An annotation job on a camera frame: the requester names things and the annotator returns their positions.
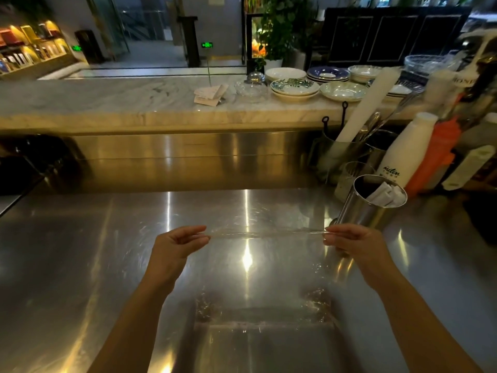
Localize person's left hand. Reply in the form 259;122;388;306
143;225;212;294

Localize person's right hand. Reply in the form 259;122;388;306
323;224;397;292

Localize clear plastic wrap sheet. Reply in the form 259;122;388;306
193;225;343;331

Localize person's right forearm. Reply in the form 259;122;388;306
367;270;484;373

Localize person's left forearm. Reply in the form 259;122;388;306
87;276;177;373

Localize steel cylinder packet holder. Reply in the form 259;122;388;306
336;175;408;231

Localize clear drinking glass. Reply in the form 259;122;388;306
334;161;376;202

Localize white paper packets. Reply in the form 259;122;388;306
366;182;407;208

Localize steel utensil holder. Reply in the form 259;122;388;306
315;130;367;185

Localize steel cup with utensils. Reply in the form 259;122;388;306
363;112;400;171

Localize white plastic bottle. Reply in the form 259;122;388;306
376;112;439;189

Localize orange plastic bottle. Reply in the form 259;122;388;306
405;116;463;198

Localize pale green plate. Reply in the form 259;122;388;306
320;81;369;103

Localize white labelled slim bottle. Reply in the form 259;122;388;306
442;145;497;191

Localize stack of leaf-pattern plates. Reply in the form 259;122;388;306
270;78;320;103

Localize small clear glass bowl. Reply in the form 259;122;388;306
235;81;269;102

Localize blue-rimmed white plate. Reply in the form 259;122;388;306
384;80;426;99

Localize stack of blue plates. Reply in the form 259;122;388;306
306;66;351;84

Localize plain white plate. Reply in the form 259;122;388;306
265;67;307;82

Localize large clear glass bowl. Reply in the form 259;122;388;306
404;54;461;77

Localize black panelled cabinet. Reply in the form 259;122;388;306
305;6;472;70

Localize green potted plant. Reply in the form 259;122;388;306
254;0;311;70

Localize syrup bottle with white pump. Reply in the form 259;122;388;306
450;29;497;113

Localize lit display shelf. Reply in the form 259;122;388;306
0;20;74;76

